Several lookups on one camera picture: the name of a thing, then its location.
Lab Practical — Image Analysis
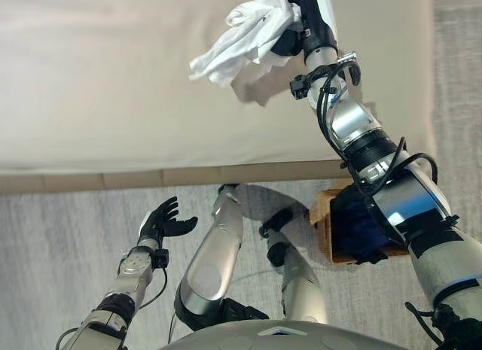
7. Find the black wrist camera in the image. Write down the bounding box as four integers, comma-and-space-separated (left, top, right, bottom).
289, 74, 312, 101
151, 248, 169, 269

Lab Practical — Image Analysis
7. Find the grey robot torso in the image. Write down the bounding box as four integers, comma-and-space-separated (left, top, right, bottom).
157, 318, 426, 350

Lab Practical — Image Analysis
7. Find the beige covered bed mattress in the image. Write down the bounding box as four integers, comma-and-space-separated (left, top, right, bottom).
0, 0, 438, 175

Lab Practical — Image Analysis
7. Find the grey striped rug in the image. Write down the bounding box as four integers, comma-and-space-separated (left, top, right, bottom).
0, 0, 482, 350

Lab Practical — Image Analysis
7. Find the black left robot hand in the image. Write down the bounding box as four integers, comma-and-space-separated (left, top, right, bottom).
137, 196, 199, 250

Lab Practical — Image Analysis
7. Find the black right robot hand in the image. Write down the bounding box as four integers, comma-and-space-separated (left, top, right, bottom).
270, 0, 338, 58

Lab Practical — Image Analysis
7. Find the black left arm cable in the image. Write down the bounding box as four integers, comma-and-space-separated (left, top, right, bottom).
136, 266, 169, 310

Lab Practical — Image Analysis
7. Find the silver left robot leg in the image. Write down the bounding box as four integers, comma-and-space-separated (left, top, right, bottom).
173, 182, 270, 332

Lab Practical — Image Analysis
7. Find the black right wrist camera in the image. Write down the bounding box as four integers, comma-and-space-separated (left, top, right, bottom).
289, 74, 312, 101

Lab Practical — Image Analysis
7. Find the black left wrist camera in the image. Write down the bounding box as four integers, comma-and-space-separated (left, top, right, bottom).
151, 248, 169, 269

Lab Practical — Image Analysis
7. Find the white garment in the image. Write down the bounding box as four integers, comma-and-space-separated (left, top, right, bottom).
188, 0, 303, 89

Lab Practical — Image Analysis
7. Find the glossy beige bed frame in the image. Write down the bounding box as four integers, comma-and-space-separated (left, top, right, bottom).
0, 160, 355, 195

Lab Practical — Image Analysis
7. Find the blue garment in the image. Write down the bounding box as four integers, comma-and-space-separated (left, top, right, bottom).
338, 202, 393, 254

